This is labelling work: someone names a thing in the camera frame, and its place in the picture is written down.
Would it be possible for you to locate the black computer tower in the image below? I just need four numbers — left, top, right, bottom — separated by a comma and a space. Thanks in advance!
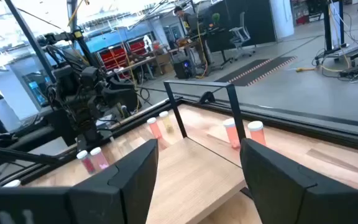
173, 58, 195, 80

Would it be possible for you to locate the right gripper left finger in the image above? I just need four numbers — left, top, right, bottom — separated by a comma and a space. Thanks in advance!
68, 139, 160, 224

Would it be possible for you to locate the clear acrylic tray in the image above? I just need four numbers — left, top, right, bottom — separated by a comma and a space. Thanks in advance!
145, 80, 248, 224

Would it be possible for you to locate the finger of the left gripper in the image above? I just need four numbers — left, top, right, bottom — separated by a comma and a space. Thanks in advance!
103, 79, 121, 112
118, 78, 139, 113

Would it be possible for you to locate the red bin rack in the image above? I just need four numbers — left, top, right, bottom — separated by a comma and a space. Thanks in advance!
126, 37, 155, 58
96, 45, 129, 78

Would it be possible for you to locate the yellow hanging cable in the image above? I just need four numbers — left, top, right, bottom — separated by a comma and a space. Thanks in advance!
195, 2, 210, 79

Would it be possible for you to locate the white office chair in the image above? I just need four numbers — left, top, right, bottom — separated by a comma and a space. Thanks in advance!
228, 11, 256, 60

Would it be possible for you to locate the black mat striped orange edge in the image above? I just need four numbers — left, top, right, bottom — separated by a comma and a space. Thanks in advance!
214, 55, 298, 87

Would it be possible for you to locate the black cable hook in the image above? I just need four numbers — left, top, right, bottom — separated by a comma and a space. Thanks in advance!
199, 91, 217, 105

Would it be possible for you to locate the yellow floor cable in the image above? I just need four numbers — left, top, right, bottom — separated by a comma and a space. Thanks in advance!
295, 63, 351, 73

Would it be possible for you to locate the wooden workbench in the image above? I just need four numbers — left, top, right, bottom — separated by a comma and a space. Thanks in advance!
106, 55, 158, 84

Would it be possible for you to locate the pink medicine bottle white cap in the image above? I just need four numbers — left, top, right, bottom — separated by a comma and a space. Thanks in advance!
89, 146, 110, 171

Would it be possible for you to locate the orange medicine bottle white cap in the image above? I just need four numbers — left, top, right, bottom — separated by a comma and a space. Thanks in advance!
223, 118, 241, 149
247, 120, 267, 146
146, 116, 163, 140

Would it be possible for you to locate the cardboard box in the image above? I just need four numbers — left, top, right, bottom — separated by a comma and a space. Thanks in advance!
154, 53, 175, 75

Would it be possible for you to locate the teal bottle with red pills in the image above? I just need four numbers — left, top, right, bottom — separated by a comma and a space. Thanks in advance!
76, 149, 96, 175

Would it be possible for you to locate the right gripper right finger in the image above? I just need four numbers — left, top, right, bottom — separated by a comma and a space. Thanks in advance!
240, 138, 358, 224

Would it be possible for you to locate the black mobile stand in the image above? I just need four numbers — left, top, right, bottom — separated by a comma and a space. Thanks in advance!
314, 0, 358, 62

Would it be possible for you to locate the black standing desk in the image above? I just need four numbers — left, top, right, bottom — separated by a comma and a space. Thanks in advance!
178, 27, 234, 71

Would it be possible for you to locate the person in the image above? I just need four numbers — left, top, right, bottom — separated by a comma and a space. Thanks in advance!
173, 5, 202, 40

